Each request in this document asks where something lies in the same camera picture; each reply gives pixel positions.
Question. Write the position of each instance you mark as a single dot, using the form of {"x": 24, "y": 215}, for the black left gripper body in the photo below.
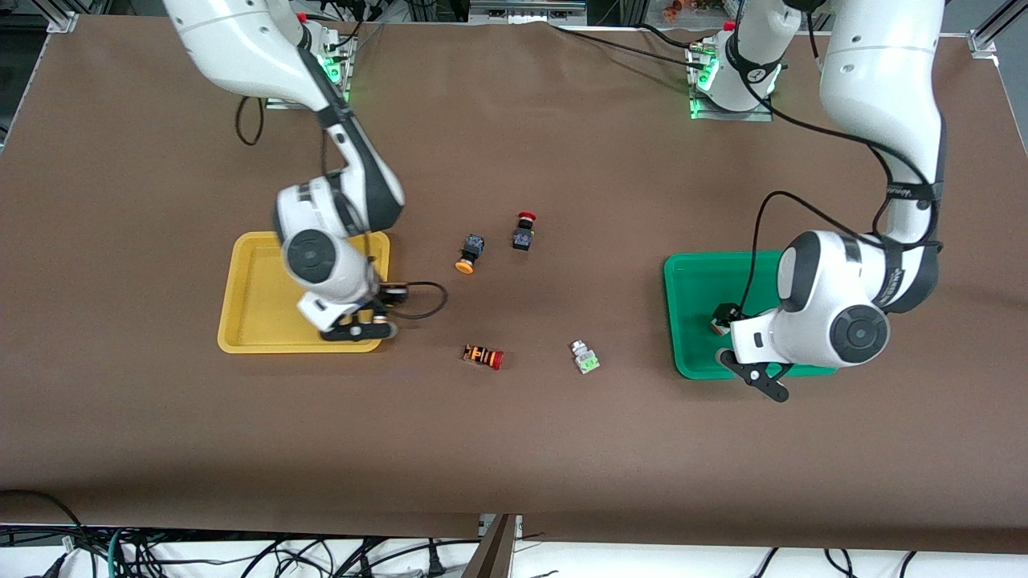
{"x": 729, "y": 314}

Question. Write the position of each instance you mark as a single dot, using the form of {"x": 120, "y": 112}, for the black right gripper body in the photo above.
{"x": 391, "y": 295}

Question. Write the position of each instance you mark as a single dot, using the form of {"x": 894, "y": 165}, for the round green button grey base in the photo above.
{"x": 717, "y": 325}

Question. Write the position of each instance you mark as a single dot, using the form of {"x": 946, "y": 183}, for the square green button white body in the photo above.
{"x": 585, "y": 358}

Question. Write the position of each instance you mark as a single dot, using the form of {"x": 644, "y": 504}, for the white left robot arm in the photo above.
{"x": 875, "y": 80}

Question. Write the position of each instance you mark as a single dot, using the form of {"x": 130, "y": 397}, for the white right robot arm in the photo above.
{"x": 241, "y": 40}

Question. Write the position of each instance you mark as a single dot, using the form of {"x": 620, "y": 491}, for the green plastic tray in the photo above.
{"x": 691, "y": 281}

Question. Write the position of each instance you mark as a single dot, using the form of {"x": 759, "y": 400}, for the red button orange striped body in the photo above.
{"x": 482, "y": 356}

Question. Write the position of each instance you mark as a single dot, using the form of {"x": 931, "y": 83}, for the yellow plastic tray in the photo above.
{"x": 257, "y": 321}

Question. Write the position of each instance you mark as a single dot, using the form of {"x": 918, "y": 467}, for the red mushroom button black body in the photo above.
{"x": 524, "y": 238}

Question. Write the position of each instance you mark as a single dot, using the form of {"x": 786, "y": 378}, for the brown table cover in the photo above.
{"x": 514, "y": 441}

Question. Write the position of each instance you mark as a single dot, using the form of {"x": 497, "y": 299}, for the brown wooden beam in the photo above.
{"x": 491, "y": 558}

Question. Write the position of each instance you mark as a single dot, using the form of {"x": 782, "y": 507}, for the silver metal box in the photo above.
{"x": 526, "y": 10}

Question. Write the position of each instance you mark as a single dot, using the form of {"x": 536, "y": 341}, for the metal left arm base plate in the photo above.
{"x": 739, "y": 116}

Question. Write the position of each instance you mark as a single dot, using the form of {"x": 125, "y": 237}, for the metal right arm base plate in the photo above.
{"x": 344, "y": 88}

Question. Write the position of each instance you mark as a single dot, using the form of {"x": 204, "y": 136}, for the aluminium frame profile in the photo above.
{"x": 986, "y": 40}

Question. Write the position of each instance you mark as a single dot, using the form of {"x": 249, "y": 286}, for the aluminium corner bracket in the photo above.
{"x": 63, "y": 22}

